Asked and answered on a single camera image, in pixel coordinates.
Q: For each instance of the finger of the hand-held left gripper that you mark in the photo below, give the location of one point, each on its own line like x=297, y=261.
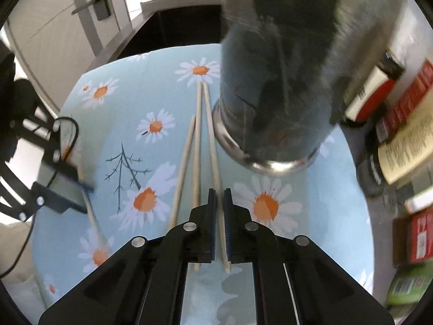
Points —
x=57, y=198
x=67, y=167

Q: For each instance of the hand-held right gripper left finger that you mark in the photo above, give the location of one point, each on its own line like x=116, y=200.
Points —
x=211, y=223

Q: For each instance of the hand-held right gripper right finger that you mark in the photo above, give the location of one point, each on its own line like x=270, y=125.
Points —
x=228, y=223

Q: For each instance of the wooden chopstick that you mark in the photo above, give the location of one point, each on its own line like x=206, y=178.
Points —
x=197, y=142
x=184, y=162
x=94, y=218

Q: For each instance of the dark cylindrical chopstick holder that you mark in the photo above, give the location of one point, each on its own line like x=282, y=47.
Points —
x=280, y=84

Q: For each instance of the blue daisy-print tablecloth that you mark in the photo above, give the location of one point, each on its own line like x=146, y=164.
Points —
x=135, y=135

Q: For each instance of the black kitchen sink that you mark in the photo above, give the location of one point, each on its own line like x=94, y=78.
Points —
x=169, y=27

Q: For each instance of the brown bottle cream label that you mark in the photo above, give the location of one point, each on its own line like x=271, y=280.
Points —
x=402, y=149

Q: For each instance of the green label oil bottle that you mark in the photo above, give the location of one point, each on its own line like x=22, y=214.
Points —
x=409, y=286

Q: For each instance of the black-capped bottle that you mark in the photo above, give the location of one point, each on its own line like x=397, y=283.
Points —
x=407, y=103

